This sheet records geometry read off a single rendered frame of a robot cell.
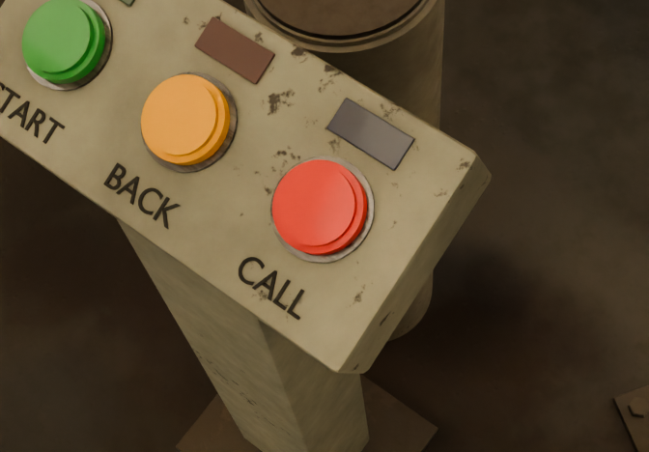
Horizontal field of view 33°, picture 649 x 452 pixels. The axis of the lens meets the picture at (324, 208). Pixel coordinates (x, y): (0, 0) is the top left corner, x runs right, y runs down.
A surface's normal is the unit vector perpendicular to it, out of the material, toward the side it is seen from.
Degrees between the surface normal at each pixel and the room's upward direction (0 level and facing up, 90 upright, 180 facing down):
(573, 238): 0
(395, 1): 0
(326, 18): 0
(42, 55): 20
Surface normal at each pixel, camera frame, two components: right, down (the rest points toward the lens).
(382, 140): -0.27, -0.14
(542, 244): -0.07, -0.43
